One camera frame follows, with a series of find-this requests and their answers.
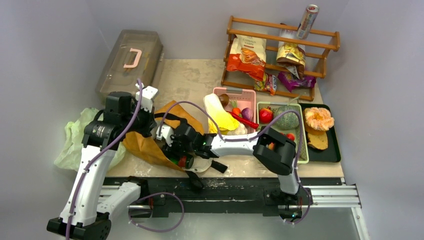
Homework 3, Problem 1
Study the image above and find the cassava chips bag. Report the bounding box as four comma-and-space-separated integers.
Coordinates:
226, 34, 267, 81

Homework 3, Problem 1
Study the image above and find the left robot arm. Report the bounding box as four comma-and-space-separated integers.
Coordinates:
46, 87, 158, 240

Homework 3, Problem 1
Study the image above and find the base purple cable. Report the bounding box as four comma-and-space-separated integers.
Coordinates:
127, 192, 185, 233

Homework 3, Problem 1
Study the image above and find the colourful snack packet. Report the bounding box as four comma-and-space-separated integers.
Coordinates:
253, 72, 277, 96

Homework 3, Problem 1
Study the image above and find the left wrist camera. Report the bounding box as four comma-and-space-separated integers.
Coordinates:
135, 83, 159, 113

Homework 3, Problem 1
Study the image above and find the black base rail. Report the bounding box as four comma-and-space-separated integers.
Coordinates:
100, 176, 314, 220

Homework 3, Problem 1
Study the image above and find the green drink can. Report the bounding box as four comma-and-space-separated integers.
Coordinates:
170, 154, 194, 169

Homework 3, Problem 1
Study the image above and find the purple snack bag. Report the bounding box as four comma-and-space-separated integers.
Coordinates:
277, 71, 317, 93

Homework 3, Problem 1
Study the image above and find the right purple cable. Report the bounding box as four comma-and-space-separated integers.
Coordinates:
158, 100, 312, 226

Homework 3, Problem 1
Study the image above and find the toy red chili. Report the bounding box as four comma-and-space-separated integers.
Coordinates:
227, 111, 259, 130

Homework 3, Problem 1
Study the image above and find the wooden rack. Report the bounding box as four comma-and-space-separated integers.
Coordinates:
220, 15, 341, 102

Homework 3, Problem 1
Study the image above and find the pink plastic basket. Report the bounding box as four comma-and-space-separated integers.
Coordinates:
210, 87, 256, 134

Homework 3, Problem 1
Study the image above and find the green plastic basket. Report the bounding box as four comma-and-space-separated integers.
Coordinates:
256, 101, 309, 164

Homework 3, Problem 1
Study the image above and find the bread slice near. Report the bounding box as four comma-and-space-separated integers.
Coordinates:
306, 131, 329, 150

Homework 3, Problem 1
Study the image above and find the translucent storage box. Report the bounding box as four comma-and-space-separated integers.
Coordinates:
95, 29, 163, 104

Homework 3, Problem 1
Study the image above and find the toy napa cabbage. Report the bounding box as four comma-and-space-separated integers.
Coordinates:
203, 93, 240, 135

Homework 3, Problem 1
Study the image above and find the brown snack bag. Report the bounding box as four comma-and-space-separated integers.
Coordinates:
276, 41, 306, 80

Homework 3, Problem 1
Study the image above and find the toy melon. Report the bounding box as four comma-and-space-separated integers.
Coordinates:
273, 97, 300, 130

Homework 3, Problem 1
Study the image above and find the brown paper tote bag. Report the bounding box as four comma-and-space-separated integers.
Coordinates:
121, 100, 229, 190

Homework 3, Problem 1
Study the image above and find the green plastic grocery bag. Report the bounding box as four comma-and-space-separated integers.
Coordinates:
54, 107, 127, 172

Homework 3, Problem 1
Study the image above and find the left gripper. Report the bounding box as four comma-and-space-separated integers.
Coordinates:
121, 101, 157, 136

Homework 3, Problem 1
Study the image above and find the toy brown onion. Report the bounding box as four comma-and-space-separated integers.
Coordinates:
218, 93, 230, 108

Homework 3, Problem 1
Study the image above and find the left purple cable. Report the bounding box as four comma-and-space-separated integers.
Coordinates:
64, 78, 144, 240

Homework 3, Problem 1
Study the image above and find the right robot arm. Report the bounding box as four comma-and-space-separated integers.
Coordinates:
156, 123, 301, 204

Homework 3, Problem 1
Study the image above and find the black tray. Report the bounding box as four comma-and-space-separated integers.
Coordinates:
300, 103, 341, 163

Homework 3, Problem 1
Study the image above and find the toy cauliflower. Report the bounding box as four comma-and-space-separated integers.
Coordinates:
227, 123, 248, 136

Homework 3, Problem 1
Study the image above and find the toy carrot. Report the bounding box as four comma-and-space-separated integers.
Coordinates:
231, 100, 242, 117

